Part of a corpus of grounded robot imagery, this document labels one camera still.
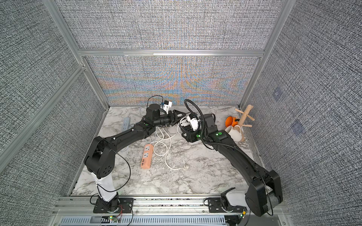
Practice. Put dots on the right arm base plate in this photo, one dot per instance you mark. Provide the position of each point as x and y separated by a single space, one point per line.
220 205

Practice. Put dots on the white mug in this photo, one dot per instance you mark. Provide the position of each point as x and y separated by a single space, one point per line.
236 133

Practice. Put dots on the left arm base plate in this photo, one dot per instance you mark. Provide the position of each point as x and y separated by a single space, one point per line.
116 205

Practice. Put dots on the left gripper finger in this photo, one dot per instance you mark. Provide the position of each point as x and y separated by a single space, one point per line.
179 113
176 122

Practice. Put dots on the light blue power strip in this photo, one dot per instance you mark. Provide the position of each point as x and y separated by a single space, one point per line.
132 115

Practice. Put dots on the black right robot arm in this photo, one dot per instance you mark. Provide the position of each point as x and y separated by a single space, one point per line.
264 187

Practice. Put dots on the orange mug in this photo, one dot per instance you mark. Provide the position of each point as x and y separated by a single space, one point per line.
231 121

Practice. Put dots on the aluminium front rail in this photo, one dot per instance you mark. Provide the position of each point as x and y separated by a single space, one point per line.
161 210

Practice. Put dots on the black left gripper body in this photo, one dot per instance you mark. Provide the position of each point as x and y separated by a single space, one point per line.
172 117

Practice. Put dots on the wooden mug tree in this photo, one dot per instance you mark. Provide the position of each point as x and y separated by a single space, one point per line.
244 116

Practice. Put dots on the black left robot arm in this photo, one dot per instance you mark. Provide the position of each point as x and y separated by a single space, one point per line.
100 158

